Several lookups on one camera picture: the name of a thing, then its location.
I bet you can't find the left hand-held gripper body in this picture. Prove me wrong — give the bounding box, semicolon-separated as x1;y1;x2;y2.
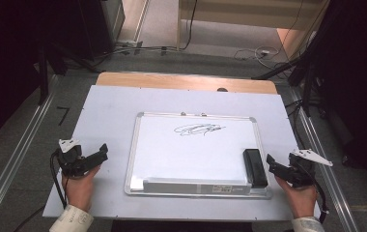
55;138;93;179

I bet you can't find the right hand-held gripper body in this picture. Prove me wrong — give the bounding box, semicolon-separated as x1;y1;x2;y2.
281;148;334;189

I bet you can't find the black whiteboard eraser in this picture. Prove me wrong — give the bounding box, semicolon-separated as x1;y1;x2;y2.
242;148;269;189

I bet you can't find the person's right hand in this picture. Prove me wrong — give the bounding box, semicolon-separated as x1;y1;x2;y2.
274;175;319;219

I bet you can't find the person's left hand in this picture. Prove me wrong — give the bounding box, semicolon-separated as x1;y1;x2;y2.
61;164;101;213

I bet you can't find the white table cover board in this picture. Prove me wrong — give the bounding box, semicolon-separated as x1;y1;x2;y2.
42;84;325;223

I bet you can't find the black metal stand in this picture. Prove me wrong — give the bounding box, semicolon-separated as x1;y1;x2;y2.
251;0;335;118
37;43;101;106

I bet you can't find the wooden table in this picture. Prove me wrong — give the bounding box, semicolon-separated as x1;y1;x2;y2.
95;71;279;96

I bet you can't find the person's dark clothing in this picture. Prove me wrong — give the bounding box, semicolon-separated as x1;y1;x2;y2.
110;219;254;232

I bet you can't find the black cabinet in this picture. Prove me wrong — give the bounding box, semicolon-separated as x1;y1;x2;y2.
76;0;127;61

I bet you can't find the light wooden furniture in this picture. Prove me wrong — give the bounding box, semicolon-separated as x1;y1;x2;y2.
176;0;331;52

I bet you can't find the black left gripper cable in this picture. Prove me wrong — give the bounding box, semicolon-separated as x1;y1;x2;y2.
48;150;69;209

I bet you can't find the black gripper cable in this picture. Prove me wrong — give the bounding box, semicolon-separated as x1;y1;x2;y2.
313;179;330;225
48;150;69;209

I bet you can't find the aluminium floor rail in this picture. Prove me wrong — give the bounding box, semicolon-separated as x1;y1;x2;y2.
289;87;360;232
0;74;59;232

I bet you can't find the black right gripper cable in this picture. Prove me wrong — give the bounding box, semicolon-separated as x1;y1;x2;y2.
313;179;330;225

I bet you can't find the white whiteboard with metal frame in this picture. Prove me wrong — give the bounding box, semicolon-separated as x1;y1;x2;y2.
124;111;273;199

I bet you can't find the white floor cable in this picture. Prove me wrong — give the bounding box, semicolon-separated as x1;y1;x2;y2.
233;45;281;63

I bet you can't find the bundle of floor cables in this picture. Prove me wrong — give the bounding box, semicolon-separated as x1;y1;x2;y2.
99;40;178;61

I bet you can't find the black hanging cable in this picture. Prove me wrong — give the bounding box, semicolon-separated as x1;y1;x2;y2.
179;0;199;51

